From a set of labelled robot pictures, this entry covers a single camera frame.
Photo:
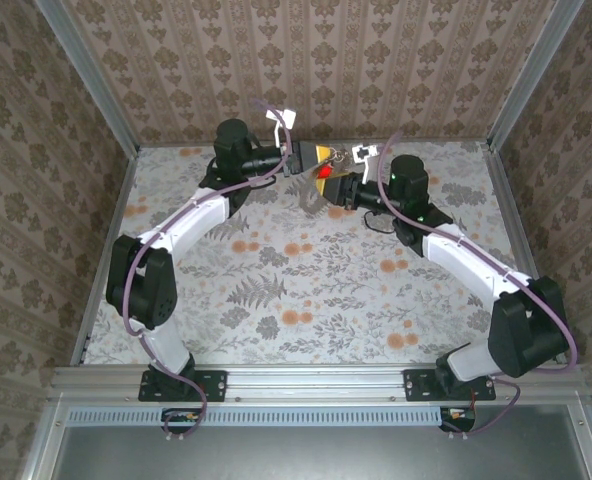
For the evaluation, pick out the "red key tag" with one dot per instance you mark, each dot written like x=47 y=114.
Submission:
x=324 y=173

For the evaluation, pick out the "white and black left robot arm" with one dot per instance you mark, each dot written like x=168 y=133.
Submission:
x=191 y=220

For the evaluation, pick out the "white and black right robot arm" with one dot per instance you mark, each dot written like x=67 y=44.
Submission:
x=466 y=260

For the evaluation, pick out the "floral patterned table cover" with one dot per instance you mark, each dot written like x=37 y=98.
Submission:
x=326 y=320

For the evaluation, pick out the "grey metal sheet panel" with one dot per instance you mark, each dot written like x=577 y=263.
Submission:
x=316 y=455

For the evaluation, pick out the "thin aluminium back rail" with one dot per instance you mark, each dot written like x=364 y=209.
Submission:
x=166 y=144

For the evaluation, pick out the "aluminium side rail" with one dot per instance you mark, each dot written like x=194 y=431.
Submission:
x=498 y=175
x=110 y=235

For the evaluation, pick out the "aluminium frame post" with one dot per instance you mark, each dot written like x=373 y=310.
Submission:
x=531 y=75
x=90 y=75

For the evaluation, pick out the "aluminium mounting rail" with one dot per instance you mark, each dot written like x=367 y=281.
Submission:
x=316 y=382

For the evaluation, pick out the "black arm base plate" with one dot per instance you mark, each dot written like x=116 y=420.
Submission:
x=416 y=385
x=216 y=385

